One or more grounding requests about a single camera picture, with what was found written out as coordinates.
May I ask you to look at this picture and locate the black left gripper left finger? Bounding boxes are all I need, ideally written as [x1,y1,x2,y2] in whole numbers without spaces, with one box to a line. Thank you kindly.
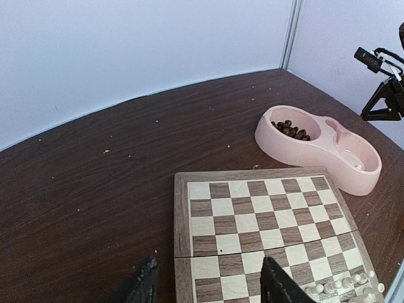
[107,256,158,303]

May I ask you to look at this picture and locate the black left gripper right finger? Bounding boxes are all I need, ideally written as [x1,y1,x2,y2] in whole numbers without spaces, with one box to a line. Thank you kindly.
[260,257,315,303]

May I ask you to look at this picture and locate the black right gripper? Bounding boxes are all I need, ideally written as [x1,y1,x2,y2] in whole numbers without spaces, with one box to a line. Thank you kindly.
[360,78,403,121]

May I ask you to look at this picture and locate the white pawn piece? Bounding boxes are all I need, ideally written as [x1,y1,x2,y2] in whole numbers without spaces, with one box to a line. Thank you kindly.
[342,277,354,288]
[324,281,342,294]
[306,284,324,296]

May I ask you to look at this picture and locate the white bishop piece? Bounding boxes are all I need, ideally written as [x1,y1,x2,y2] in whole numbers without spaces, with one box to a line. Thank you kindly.
[352,270,375,284]

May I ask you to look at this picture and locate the white knight piece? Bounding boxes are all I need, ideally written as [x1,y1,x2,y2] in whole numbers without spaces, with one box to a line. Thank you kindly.
[349,293,377,303]

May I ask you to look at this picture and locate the pink double bowl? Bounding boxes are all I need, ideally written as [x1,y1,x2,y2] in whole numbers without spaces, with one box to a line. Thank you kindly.
[254,105,382,196]

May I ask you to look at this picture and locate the white rook piece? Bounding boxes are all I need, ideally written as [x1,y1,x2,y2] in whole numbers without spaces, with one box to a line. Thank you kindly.
[362,283,385,295]

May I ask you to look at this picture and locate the wooden chess board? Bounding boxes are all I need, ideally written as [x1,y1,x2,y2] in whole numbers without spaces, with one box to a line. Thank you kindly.
[174,168,380,302]

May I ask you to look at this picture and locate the dark chess pieces pile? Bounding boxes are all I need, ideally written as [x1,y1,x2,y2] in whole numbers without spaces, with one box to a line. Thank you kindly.
[271,119,311,141]

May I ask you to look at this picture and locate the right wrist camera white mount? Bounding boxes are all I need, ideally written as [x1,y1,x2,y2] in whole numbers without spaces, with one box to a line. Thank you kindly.
[354,47,403,77]

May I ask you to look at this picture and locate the right aluminium frame post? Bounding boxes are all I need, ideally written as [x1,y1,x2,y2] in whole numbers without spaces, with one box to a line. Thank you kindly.
[280,0,304,70]

